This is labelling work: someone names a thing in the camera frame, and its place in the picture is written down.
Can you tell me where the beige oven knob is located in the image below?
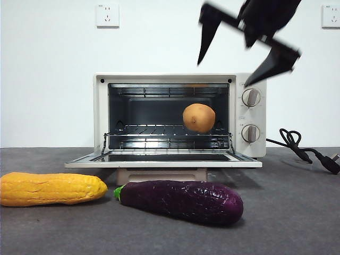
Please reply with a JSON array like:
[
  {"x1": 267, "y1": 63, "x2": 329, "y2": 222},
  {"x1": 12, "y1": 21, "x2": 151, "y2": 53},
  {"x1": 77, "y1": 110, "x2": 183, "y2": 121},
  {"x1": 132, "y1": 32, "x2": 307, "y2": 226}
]
[
  {"x1": 241, "y1": 88, "x2": 261, "y2": 107},
  {"x1": 241, "y1": 124, "x2": 260, "y2": 143}
]

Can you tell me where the metal wire oven rack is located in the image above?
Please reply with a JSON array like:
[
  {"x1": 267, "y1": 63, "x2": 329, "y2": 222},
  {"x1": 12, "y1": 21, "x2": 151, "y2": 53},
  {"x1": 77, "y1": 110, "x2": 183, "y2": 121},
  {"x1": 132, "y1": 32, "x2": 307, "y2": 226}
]
[{"x1": 103, "y1": 124, "x2": 234, "y2": 155}]

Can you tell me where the glass oven door beige handle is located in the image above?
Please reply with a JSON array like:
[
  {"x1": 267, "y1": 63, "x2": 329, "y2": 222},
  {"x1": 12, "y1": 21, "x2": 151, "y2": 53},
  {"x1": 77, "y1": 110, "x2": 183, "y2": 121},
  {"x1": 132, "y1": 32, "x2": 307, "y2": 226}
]
[{"x1": 64, "y1": 152, "x2": 263, "y2": 186}]

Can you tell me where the brown potato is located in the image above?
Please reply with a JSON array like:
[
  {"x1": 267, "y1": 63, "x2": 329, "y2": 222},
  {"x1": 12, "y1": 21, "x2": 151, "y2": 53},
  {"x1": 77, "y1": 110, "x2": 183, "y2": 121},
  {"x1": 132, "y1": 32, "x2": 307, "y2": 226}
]
[{"x1": 182, "y1": 103, "x2": 216, "y2": 133}]

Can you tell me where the white wall socket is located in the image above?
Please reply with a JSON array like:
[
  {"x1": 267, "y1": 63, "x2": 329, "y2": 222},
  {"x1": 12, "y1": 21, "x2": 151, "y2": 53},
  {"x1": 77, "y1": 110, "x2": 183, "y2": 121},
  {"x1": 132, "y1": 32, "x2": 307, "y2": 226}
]
[
  {"x1": 321, "y1": 4, "x2": 340, "y2": 29},
  {"x1": 96, "y1": 4, "x2": 120, "y2": 29}
]

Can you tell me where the purple eggplant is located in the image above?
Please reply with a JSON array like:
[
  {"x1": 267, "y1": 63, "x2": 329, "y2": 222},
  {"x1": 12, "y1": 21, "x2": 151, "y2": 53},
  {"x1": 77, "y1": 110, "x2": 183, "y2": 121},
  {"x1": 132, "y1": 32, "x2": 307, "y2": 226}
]
[{"x1": 113, "y1": 180, "x2": 244, "y2": 220}]

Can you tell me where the white Toshiba toaster oven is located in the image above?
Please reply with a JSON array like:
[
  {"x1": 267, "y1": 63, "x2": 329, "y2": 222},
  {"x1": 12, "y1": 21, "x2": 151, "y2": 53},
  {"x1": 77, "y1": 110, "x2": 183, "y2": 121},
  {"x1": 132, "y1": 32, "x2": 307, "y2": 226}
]
[{"x1": 92, "y1": 73, "x2": 267, "y2": 160}]

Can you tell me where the black power cable with plug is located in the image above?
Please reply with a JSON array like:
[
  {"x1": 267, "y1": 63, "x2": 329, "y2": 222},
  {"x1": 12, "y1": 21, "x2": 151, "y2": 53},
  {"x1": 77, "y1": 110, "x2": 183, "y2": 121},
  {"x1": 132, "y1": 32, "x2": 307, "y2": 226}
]
[{"x1": 265, "y1": 128, "x2": 340, "y2": 175}]

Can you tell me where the yellow corn cob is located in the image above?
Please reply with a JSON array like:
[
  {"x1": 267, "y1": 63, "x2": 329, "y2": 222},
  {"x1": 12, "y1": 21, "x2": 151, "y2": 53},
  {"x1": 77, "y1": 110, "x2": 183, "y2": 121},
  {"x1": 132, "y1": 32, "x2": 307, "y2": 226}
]
[{"x1": 0, "y1": 172, "x2": 108, "y2": 207}]

